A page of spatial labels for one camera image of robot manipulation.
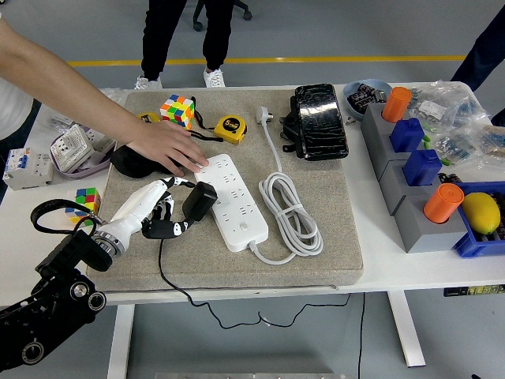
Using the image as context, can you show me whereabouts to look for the blue storage bin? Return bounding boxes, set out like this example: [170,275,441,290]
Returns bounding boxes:
[451,180,505,258]

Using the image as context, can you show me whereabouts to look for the large colourful puzzle cube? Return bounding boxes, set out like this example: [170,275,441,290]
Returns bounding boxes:
[159,93,196,131]

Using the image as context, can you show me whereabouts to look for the black capacitors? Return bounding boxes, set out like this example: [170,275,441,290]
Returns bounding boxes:
[349,81,387,111]

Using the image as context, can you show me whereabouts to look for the white socket cube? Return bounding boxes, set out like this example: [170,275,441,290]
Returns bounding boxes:
[84,126,118,153]
[49,124,95,174]

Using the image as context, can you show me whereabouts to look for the white power strip cord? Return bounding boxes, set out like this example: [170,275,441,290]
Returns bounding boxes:
[246,104,326,265]

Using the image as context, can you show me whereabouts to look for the orange cylinder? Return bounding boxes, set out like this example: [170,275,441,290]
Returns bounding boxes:
[423,182,466,224]
[381,86,413,123]

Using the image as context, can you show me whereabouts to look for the black cracked glossy case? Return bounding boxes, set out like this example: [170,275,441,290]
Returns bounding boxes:
[294,82,350,162]

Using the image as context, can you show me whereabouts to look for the person in black trousers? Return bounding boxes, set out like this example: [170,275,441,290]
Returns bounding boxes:
[133,0,234,91]

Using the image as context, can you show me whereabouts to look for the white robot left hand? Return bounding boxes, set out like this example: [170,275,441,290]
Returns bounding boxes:
[107,176,197,243]

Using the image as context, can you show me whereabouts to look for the black fabric pouch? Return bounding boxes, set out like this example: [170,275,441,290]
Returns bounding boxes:
[110,144,174,178]

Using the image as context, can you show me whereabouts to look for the person in dark blue trousers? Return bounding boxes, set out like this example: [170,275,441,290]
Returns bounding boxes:
[451,0,505,128]

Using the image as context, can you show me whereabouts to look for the small colourful puzzle cube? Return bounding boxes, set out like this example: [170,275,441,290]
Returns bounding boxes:
[65,186,102,228]

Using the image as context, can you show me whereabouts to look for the white circuit breaker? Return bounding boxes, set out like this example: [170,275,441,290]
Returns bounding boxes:
[2,146,54,191]

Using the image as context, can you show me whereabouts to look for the clear bag of components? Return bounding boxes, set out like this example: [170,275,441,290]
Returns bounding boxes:
[433,81,490,127]
[473,120,505,167]
[428,126,481,165]

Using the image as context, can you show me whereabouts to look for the yellow tape measure with strap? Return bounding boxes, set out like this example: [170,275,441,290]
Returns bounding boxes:
[189,96,249,145]

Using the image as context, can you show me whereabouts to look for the grey-brown fabric mat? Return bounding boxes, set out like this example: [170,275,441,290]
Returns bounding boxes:
[85,88,365,294]

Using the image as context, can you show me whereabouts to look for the black power adapter with cord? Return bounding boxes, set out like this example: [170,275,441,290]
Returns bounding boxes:
[157,180,351,331]

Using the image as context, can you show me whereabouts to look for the table control panel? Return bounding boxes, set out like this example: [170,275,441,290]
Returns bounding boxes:
[443,284,505,298]

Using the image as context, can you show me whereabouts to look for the blue block peg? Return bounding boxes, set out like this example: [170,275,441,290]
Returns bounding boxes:
[389,117,426,153]
[402,148,443,188]

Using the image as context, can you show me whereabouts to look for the clear bag of metal parts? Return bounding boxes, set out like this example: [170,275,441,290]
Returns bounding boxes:
[49,87,129,131]

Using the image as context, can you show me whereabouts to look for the grey peg holder block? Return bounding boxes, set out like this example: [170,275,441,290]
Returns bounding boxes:
[379,157,443,216]
[394,193,474,253]
[361,103,425,181]

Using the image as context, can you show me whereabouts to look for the blue bowl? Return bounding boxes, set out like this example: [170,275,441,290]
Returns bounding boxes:
[342,77,392,121]

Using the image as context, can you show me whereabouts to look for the white power strip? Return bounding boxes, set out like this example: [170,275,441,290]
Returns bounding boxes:
[199,152,270,253]

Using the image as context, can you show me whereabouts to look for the black plastic bracket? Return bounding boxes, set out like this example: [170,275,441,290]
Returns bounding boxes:
[278,94,305,153]

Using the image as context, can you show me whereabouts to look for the clear bag with white label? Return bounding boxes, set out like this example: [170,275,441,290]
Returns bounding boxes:
[408,84,455,123]

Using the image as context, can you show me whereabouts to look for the person's hand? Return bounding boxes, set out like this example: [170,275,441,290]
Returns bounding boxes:
[125,120,211,177]

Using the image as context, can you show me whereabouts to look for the white table leg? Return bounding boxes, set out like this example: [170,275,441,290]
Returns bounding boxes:
[107,304,136,379]
[387,291,427,368]

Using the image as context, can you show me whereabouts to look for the yellow lemon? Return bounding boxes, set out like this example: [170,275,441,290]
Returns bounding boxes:
[460,191,501,235]

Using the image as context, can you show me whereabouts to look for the black hanging cable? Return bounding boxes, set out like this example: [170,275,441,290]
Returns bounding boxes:
[357,292,366,379]

